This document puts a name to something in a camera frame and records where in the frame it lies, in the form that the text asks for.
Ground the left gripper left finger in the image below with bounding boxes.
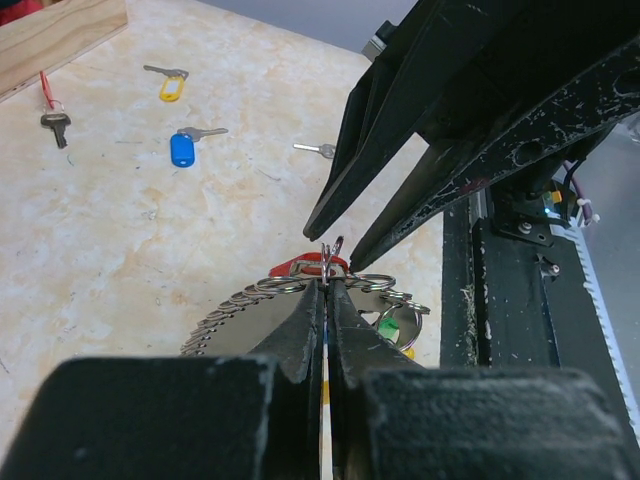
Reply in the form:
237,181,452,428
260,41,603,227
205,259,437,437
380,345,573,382
1,282,325,479

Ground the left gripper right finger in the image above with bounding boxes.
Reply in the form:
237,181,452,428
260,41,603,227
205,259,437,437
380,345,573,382
327,281,639,479

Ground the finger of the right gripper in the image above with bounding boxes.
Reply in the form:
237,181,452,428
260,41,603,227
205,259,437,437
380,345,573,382
304,1,639,240
350,37,639,270

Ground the large keyring with rings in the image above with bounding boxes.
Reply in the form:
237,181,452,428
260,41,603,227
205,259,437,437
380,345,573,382
179,235,431,480

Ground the key with red tag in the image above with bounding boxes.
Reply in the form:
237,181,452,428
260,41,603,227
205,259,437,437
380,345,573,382
269,252,349,277

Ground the key with yellow tag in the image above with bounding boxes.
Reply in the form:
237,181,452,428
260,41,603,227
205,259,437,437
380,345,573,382
292,143,335,159
143,65,190,103

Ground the key with blue tag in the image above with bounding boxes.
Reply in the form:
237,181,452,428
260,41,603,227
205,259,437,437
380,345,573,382
170,127,228,168

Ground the wooden clothes rack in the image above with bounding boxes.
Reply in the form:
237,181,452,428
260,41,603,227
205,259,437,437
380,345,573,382
1,0,128,100

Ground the red cloth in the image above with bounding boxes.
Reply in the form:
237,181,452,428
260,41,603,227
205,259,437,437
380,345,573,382
0,0,43,26

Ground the slotted cable duct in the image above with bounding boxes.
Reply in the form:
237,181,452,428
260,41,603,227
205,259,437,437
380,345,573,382
551,222,639,437

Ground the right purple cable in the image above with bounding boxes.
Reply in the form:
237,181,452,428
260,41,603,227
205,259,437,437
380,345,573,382
562,159,601,226

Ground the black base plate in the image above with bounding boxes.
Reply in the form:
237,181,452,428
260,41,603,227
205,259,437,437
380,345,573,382
439,189,636,374

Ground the key with red strap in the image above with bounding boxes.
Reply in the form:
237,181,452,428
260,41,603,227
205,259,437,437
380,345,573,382
39,71,72,149

